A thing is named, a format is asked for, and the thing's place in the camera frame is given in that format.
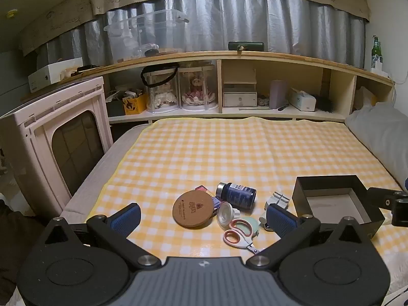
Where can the grey watch link tool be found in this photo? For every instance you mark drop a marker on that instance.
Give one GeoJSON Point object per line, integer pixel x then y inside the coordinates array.
{"type": "Point", "coordinates": [280, 200]}

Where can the purple cylinder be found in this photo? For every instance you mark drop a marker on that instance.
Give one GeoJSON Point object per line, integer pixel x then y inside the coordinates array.
{"type": "Point", "coordinates": [279, 94]}

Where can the clear doll display case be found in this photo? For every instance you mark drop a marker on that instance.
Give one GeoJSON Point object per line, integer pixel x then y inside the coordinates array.
{"type": "Point", "coordinates": [197, 89]}

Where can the clear plastic storage bin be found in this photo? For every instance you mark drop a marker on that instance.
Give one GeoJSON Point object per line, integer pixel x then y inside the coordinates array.
{"type": "Point", "coordinates": [159, 28]}

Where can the pink folding storage box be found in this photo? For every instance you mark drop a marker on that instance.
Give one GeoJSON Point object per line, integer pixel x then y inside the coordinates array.
{"type": "Point", "coordinates": [35, 134]}

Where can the white power adapter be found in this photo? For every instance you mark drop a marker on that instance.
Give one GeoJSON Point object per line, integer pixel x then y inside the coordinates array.
{"type": "Point", "coordinates": [379, 70]}

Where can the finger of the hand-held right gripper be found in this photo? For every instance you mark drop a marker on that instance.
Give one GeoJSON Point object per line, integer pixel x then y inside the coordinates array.
{"type": "Point", "coordinates": [381, 197]}

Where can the black feather duster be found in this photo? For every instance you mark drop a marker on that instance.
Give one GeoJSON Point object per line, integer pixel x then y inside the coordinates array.
{"type": "Point", "coordinates": [323, 104]}

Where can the silver curtain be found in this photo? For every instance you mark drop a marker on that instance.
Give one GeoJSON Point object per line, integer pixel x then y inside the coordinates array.
{"type": "Point", "coordinates": [223, 22]}

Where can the green glass bottle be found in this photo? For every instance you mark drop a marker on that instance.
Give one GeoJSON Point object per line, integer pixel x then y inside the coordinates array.
{"type": "Point", "coordinates": [376, 54]}

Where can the clear round plastic lid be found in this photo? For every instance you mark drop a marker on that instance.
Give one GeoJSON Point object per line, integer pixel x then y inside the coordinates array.
{"type": "Point", "coordinates": [225, 213]}

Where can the dark green case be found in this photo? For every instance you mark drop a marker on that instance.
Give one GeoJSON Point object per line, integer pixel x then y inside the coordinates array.
{"type": "Point", "coordinates": [245, 46]}

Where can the mint green round case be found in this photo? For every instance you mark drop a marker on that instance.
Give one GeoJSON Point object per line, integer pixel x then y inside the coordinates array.
{"type": "Point", "coordinates": [250, 223]}

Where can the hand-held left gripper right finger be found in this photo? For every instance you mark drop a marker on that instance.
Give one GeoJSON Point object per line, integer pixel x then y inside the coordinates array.
{"type": "Point", "coordinates": [280, 220]}

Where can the yellow box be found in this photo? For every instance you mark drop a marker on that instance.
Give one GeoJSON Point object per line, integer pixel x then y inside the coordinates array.
{"type": "Point", "coordinates": [135, 105]}

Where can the round cork coaster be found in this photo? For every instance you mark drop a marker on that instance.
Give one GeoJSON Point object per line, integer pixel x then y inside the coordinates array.
{"type": "Point", "coordinates": [193, 208]}

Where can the black pen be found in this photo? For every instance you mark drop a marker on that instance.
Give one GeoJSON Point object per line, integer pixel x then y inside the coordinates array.
{"type": "Point", "coordinates": [282, 107]}

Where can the wooden shelf unit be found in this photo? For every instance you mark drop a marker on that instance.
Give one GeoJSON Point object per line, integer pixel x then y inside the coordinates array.
{"type": "Point", "coordinates": [274, 58]}

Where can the yellow wall hook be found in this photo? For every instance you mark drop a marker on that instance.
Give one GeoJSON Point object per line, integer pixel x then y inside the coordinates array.
{"type": "Point", "coordinates": [12, 14]}

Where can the small white drawer box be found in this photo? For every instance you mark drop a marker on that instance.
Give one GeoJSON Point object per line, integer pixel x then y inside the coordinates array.
{"type": "Point", "coordinates": [239, 99]}

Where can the grey mattress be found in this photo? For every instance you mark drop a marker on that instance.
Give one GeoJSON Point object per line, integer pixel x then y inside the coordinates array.
{"type": "Point", "coordinates": [105, 169]}

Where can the black cardboard box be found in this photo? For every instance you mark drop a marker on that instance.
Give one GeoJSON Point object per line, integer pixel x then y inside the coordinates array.
{"type": "Point", "coordinates": [328, 183]}

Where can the colourful card box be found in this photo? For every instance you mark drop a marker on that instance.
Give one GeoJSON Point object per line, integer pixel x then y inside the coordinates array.
{"type": "Point", "coordinates": [217, 203]}

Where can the white tissue box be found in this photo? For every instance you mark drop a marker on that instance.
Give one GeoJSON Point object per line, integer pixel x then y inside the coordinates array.
{"type": "Point", "coordinates": [302, 102]}

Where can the yellow checkered cloth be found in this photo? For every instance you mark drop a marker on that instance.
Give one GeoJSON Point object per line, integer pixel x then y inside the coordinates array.
{"type": "Point", "coordinates": [223, 153]}

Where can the grey pillow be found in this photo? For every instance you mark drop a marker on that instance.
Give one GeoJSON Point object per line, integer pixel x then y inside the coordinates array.
{"type": "Point", "coordinates": [379, 134]}

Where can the small wooden organiser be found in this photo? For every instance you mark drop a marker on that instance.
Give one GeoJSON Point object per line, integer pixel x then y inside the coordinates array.
{"type": "Point", "coordinates": [239, 81]}

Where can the dark blue bottle silver cap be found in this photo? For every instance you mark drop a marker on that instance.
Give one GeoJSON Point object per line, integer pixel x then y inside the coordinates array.
{"type": "Point", "coordinates": [239, 194]}

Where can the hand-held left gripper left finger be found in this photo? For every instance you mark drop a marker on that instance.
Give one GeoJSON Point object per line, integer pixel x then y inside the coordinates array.
{"type": "Point", "coordinates": [126, 218]}

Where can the yellowish plastic bag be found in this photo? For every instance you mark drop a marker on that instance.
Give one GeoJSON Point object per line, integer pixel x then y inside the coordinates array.
{"type": "Point", "coordinates": [366, 97]}

